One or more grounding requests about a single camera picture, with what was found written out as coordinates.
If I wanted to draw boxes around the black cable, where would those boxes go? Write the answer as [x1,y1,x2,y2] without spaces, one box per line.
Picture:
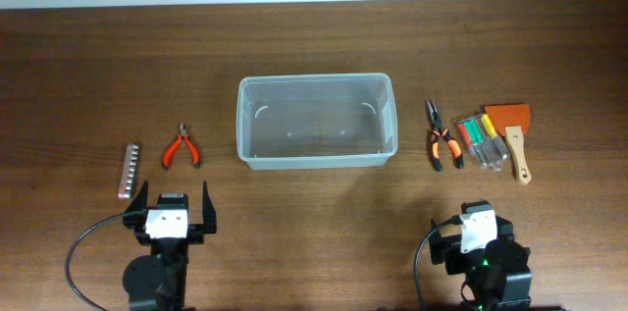
[413,216,462,311]
[64,211,147,311]

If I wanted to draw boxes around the orange black long-nose pliers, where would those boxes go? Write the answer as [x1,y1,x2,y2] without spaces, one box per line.
[426,100,464,172]

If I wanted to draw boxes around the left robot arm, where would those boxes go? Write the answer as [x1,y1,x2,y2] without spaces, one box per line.
[123,182,217,310]

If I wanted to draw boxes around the small red cutting pliers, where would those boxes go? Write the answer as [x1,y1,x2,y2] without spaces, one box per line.
[161,123,202,171]

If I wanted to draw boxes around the right black cable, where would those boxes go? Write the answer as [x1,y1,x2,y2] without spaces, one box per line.
[413,216,462,311]

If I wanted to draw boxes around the clear screwdriver set case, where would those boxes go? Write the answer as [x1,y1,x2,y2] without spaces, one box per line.
[456,113,510,171]

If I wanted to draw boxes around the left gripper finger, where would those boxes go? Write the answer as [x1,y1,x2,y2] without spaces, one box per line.
[123,181,149,227]
[202,181,217,234]

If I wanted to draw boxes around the orange scraper wooden handle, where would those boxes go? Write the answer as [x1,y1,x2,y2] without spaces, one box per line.
[485,103,532,185]

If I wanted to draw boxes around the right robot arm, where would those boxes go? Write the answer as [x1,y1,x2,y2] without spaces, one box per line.
[427,200,532,310]

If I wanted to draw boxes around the clear plastic container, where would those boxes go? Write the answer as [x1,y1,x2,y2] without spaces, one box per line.
[236,73,398,171]

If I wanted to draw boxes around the left black cable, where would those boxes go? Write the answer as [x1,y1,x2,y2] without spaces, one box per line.
[64,211,147,311]

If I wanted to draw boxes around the silver socket bit rail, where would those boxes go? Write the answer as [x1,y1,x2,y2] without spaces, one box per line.
[118,143,139,199]

